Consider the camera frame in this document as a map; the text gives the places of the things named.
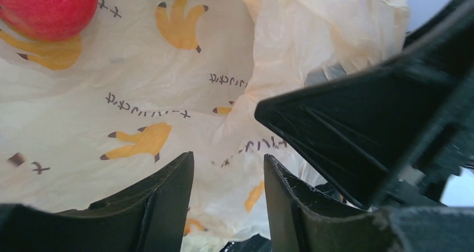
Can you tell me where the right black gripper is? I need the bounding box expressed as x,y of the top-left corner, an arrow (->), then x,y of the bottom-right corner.
255,0 -> 473,209

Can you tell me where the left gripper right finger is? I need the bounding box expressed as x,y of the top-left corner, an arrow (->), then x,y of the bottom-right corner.
264,154 -> 473,251

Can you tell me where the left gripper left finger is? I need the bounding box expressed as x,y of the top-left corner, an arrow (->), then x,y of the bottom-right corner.
1,151 -> 195,251

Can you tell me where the orange plastic bag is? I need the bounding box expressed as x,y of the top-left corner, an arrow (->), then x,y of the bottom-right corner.
1,0 -> 410,251

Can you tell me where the red fake apple in bag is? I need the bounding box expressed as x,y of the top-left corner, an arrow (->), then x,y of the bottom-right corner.
1,0 -> 98,41

